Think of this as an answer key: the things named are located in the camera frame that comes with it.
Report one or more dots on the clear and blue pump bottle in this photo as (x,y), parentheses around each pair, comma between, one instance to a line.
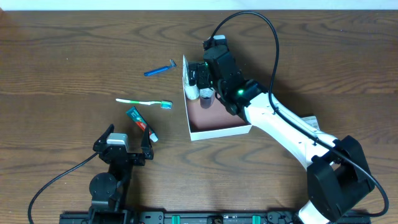
(207,96)

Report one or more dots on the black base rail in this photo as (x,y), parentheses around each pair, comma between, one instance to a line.
(180,218)

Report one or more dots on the white Pantene tube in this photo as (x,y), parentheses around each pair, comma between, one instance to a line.
(191,92)

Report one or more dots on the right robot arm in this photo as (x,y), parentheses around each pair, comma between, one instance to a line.
(338,175)

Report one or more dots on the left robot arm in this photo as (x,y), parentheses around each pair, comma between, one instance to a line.
(109,189)

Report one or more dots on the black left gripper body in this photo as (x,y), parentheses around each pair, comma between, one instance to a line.
(125,156)

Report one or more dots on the green and red toothpaste tube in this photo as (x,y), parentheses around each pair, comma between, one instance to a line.
(141,122)

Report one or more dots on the blue disposable razor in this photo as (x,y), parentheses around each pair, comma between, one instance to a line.
(161,69)

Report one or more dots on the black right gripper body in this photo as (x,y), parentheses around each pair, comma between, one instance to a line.
(203,74)

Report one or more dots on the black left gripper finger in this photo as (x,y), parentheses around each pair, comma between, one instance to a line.
(101,144)
(146,145)

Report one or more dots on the green and white soap box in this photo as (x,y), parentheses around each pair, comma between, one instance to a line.
(312,121)

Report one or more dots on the green and white toothbrush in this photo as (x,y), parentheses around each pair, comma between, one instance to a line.
(163,104)

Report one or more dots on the white box with pink interior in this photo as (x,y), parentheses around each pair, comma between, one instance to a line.
(213,122)

